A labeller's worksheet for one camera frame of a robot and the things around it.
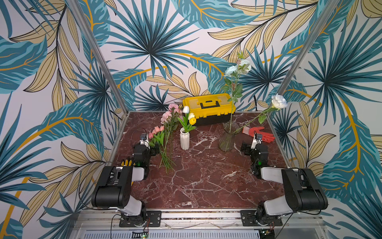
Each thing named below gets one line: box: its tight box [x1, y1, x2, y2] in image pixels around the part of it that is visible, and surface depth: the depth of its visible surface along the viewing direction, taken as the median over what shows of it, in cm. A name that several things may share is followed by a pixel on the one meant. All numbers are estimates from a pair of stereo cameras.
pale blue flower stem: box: [221, 51, 252, 135], surface depth 79 cm
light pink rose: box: [159, 103, 183, 174], surface depth 105 cm
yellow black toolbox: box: [183, 93, 237, 126], surface depth 103 cm
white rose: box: [232, 93, 288, 134], surface depth 67 cm
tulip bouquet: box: [177, 105, 197, 133], surface depth 82 cm
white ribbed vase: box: [180, 126, 191, 151], surface depth 90 cm
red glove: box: [241, 125, 276, 143], surface depth 111 cm
